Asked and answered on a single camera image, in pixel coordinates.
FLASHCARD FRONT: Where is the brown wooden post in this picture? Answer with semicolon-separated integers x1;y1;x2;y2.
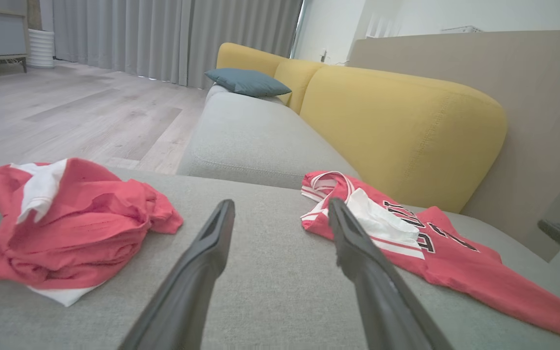
27;0;42;31

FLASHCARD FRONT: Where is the blue throw pillow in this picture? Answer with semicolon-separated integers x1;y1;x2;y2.
204;68;292;98

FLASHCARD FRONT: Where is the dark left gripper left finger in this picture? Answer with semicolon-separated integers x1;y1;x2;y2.
117;199;236;350

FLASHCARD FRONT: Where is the grey curtain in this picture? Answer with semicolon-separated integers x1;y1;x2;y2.
39;0;305;89

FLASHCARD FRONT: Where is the large yellow sofa back cushion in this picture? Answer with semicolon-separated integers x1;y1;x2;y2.
299;66;508;213

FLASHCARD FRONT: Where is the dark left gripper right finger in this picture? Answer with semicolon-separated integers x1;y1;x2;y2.
328;197;455;350

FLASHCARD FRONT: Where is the white ribbed cylinder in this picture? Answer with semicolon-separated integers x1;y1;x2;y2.
27;29;55;69

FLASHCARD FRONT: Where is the large grey sofa seat cushion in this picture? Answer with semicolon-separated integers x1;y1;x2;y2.
0;168;560;350

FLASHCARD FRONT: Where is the crumpled red white garment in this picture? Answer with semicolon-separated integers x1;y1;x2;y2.
0;158;184;308

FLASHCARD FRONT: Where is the red jersey with striped trim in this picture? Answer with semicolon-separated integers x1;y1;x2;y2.
300;170;560;340

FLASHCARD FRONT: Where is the small yellow sofa back cushion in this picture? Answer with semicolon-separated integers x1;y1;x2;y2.
216;42;290;78

